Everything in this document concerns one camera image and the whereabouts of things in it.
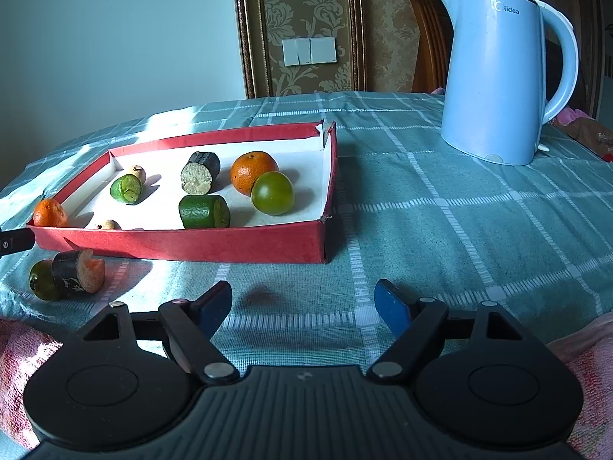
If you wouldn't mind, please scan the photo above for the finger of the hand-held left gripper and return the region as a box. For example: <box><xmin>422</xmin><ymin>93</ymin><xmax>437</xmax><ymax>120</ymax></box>
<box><xmin>0</xmin><ymin>227</ymin><xmax>36</xmax><ymax>256</ymax></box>

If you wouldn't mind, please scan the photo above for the red cardboard box tray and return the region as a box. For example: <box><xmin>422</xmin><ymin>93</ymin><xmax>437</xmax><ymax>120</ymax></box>
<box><xmin>26</xmin><ymin>122</ymin><xmax>340</xmax><ymax>265</ymax></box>

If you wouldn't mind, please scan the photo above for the dark green tomato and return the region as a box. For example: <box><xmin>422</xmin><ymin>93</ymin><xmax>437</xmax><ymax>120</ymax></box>
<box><xmin>29</xmin><ymin>260</ymin><xmax>65</xmax><ymax>302</ymax></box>

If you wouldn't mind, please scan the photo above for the wooden chair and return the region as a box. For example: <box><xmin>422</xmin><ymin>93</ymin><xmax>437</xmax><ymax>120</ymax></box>
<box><xmin>407</xmin><ymin>0</ymin><xmax>590</xmax><ymax>116</ymax></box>

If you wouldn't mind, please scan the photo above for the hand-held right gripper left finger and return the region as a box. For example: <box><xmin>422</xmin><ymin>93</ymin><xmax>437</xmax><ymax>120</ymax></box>
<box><xmin>79</xmin><ymin>280</ymin><xmax>240</xmax><ymax>385</ymax></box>

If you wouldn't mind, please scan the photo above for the light blue electric kettle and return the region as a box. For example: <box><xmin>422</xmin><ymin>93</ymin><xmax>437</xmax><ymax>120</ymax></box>
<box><xmin>439</xmin><ymin>0</ymin><xmax>580</xmax><ymax>166</ymax></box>

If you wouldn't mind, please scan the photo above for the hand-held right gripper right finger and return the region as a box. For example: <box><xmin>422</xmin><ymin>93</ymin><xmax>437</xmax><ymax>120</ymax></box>
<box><xmin>366</xmin><ymin>278</ymin><xmax>525</xmax><ymax>384</ymax></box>

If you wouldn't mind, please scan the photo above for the brown paper bag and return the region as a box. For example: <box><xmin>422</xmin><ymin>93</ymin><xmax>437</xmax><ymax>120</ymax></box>
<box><xmin>567</xmin><ymin>117</ymin><xmax>613</xmax><ymax>161</ymax></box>

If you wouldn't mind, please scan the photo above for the dark bitten cucumber piece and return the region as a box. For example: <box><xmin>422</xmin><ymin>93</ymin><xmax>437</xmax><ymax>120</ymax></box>
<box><xmin>51</xmin><ymin>248</ymin><xmax>106</xmax><ymax>295</ymax></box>

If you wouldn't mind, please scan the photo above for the orange mandarin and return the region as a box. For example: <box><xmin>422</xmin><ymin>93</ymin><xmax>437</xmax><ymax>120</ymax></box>
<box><xmin>230</xmin><ymin>151</ymin><xmax>279</xmax><ymax>196</ymax></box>
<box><xmin>33</xmin><ymin>198</ymin><xmax>69</xmax><ymax>228</ymax></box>

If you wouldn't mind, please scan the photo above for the white wall switch panel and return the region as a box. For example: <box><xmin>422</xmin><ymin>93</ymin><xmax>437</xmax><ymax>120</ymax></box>
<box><xmin>282</xmin><ymin>36</ymin><xmax>337</xmax><ymax>67</ymax></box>

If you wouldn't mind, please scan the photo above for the pink garment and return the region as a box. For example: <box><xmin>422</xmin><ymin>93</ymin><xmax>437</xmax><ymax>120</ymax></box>
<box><xmin>551</xmin><ymin>108</ymin><xmax>590</xmax><ymax>128</ymax></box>

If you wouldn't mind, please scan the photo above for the short green cut cucumber piece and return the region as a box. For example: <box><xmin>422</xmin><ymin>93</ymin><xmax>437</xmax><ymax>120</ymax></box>
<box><xmin>110</xmin><ymin>174</ymin><xmax>144</xmax><ymax>206</ymax></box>

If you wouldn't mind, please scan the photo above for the brown wall moulding frame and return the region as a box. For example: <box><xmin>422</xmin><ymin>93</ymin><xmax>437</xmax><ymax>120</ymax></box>
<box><xmin>231</xmin><ymin>0</ymin><xmax>367</xmax><ymax>99</ymax></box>

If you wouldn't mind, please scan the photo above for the yellow green tomato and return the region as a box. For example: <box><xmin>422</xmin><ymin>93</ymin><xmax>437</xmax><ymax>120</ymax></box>
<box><xmin>251</xmin><ymin>171</ymin><xmax>295</xmax><ymax>215</ymax></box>

